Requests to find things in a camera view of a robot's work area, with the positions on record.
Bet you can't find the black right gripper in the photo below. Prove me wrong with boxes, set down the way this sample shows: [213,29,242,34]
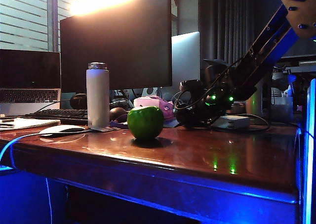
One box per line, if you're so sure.
[174,69,239,130]

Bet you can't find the green apple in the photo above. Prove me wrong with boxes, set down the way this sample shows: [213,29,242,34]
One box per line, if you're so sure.
[127,106,164,140]

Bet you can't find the bronze thermos bottle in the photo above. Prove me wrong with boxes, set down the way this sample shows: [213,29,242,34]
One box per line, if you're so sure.
[245,82,265,116]

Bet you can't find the white thermos bottle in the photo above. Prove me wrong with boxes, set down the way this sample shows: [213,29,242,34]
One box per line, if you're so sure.
[86,62,111,129]

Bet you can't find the white power adapter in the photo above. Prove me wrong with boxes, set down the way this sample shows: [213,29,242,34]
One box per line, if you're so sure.
[214,115,250,130]

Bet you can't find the pink plush toy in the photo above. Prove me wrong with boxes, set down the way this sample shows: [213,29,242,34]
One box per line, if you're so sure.
[133,94,176,128]

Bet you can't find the silver display back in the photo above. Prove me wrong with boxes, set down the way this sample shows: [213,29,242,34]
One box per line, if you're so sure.
[171,31,201,93]

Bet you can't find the black tilted stand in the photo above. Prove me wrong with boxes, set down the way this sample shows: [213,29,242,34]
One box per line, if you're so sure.
[202,58,233,68]

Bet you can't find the dark brown round object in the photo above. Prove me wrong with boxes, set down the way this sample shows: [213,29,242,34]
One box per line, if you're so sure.
[109,107,128,122]

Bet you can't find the clear plastic container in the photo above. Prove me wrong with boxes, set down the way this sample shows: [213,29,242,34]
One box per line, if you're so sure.
[270,95,294,122]

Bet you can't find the dark curtain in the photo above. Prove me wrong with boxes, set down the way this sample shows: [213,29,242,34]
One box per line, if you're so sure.
[197,0,316,69]

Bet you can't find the large black monitor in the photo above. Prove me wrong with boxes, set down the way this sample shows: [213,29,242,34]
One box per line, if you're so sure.
[60,0,173,93]

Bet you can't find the black round speaker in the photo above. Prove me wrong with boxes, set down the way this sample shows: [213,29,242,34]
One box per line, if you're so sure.
[70,93,88,109]

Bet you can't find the white computer mouse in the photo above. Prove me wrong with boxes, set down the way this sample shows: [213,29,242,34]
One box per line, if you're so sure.
[39,124,86,137]

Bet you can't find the black keyboard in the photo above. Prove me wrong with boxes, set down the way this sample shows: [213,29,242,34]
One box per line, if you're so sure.
[23,108,89,125]

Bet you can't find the white paper notebook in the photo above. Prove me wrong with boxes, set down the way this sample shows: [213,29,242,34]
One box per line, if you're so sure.
[0,117,61,131]

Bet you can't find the silver open laptop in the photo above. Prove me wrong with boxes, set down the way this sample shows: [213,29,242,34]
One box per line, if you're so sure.
[0,48,62,116]

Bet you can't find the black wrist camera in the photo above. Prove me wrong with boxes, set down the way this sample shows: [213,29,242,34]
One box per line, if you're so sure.
[179,79,204,93]

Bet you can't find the purple strap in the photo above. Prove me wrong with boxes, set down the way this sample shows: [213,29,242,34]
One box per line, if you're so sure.
[109,119,129,130]

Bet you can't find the blue lit metal post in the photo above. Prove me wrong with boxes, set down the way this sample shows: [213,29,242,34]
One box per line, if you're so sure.
[300,78,316,224]

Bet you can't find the white cable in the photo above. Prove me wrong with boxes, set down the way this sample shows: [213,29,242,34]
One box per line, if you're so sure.
[0,131,53,224]

